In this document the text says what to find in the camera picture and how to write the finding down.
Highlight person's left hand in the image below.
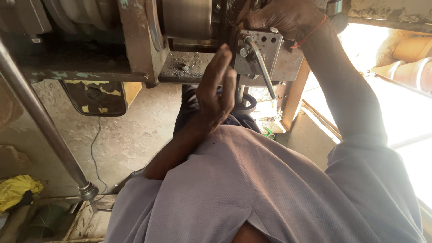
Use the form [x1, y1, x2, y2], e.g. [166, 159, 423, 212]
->
[189, 43, 238, 136]

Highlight person's right hand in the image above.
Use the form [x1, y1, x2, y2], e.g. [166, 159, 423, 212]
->
[236, 0, 327, 42]

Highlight dark round handwheel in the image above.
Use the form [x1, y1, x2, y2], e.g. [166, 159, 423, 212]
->
[232, 93, 258, 115]

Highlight steel lathe chuck cylinder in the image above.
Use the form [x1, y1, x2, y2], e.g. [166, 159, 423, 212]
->
[161, 0, 213, 40]

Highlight red thread wristband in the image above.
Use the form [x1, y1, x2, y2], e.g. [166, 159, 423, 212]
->
[290, 15, 327, 50]

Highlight worn metal lathe machine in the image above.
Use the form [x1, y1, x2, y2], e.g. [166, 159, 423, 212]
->
[0, 0, 350, 86]

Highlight dark plate with yellow paint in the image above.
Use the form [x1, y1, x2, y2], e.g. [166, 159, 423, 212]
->
[59, 80, 128, 117]

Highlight grey purple shirt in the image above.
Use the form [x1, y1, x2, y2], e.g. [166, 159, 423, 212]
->
[105, 125, 426, 243]

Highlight orange pipes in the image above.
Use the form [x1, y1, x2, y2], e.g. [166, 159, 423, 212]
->
[371, 35, 432, 96]

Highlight long steel round bar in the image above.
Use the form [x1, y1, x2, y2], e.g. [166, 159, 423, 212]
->
[0, 40, 99, 202]

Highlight worn wooden tray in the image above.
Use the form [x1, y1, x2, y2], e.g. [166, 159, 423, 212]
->
[63, 194, 117, 243]

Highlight dark green bucket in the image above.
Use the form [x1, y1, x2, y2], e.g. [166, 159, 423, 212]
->
[32, 203, 70, 238]

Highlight yellow cloth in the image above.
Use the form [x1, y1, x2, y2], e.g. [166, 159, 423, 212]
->
[0, 174, 44, 214]

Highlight bent steel lever handle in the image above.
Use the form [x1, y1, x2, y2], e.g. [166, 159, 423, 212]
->
[243, 35, 277, 99]

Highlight grey steel tool post block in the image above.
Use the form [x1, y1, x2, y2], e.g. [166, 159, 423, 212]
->
[234, 30, 305, 83]

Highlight thin dark floor cable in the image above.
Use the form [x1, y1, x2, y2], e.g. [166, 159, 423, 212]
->
[90, 116, 109, 196]

